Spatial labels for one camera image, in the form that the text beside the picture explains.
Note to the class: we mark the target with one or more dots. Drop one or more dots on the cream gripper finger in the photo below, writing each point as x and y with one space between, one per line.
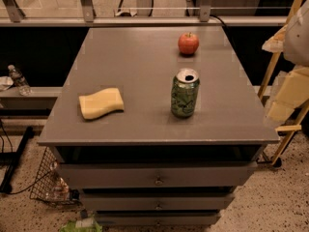
289 91
275 43

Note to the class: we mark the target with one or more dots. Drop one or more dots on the green soda can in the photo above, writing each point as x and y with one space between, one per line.
185 87

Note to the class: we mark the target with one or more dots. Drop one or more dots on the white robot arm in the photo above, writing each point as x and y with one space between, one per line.
296 44

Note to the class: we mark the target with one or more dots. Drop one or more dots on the red apple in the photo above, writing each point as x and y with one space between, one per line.
188 43

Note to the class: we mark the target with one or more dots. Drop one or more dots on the grey drawer cabinet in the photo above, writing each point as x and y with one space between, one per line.
144 165

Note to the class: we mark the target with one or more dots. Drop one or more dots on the yellow sponge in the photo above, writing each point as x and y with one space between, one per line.
101 103

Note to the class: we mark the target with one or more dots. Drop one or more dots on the clear plastic water bottle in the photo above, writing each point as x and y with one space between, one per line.
19 81

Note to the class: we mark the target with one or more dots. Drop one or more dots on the green wipes packet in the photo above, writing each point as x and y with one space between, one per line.
83 225

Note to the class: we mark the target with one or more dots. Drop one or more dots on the crumpled white paper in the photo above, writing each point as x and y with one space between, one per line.
5 83

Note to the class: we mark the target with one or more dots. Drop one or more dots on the black floor stand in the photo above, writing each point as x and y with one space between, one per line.
11 160

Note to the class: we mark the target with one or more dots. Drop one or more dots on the black wire basket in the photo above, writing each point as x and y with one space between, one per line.
49 187

